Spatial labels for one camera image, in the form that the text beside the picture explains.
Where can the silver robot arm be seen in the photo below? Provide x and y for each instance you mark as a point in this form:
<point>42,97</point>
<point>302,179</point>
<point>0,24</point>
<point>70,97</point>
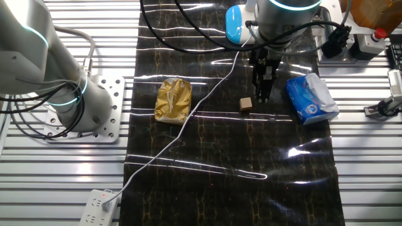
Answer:
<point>31,47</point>

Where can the emergency stop button box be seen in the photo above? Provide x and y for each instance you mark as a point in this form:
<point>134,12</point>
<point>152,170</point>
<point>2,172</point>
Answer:
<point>370,44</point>

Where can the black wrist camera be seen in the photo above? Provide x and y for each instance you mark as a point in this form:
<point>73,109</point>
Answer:
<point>336,42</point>

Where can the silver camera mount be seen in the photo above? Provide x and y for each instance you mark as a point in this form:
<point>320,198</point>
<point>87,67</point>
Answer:
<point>384,106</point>

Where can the white power strip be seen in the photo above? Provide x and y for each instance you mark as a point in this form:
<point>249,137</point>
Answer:
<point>94,210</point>

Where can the small brown wooden cube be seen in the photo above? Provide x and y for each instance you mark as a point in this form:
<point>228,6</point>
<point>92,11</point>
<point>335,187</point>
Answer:
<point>246,104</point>

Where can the silver robot mounting plate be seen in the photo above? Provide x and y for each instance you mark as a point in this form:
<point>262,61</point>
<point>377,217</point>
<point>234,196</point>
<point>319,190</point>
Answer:
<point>113,103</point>

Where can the blue tissue pack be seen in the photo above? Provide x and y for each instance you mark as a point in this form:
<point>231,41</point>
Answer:
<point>309,100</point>

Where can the gold snack bag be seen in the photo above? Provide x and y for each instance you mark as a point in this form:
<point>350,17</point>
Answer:
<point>172,100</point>

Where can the white paper sheet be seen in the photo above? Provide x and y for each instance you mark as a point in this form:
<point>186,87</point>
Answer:
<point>361,30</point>

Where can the brown cardboard box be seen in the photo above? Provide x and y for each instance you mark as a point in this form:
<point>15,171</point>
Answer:
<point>370,12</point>

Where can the black keyboard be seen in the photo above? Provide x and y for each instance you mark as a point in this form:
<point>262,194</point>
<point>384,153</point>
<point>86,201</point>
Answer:
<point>396,56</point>

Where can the black marble pattern mat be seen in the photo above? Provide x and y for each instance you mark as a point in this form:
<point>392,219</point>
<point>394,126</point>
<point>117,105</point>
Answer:
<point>226,147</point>

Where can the blue white desk lamp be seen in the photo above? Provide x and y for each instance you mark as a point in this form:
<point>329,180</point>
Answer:
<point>234,23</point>

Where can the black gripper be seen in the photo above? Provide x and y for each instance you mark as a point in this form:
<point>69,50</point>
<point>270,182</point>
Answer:
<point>265,61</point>

